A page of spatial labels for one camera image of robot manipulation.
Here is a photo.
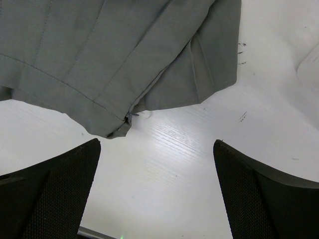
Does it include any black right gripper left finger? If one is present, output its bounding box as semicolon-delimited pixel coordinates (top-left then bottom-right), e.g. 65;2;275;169
0;138;101;239

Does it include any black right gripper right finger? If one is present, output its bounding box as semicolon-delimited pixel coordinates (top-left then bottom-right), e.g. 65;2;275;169
213;140;319;239

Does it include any grey skirt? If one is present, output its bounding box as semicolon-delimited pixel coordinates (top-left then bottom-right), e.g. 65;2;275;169
0;0;241;139

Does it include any aluminium table edge rail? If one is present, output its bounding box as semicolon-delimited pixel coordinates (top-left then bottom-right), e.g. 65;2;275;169
76;227;115;239

